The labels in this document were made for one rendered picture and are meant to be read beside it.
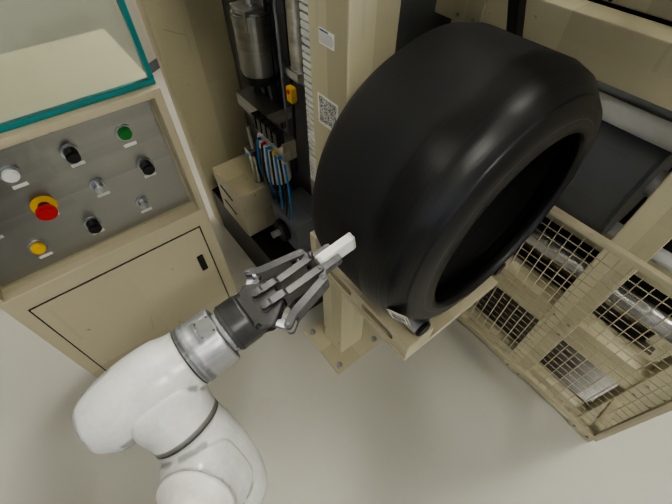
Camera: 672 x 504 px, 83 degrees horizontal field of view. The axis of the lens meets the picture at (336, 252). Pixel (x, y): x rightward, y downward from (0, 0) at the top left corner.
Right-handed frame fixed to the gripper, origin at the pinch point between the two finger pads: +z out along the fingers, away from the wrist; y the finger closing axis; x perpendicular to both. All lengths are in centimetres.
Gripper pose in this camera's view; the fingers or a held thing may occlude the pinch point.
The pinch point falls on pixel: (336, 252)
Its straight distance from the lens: 60.0
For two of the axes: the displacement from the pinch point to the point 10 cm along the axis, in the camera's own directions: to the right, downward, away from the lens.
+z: 7.8, -5.6, 2.7
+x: 1.1, 5.5, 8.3
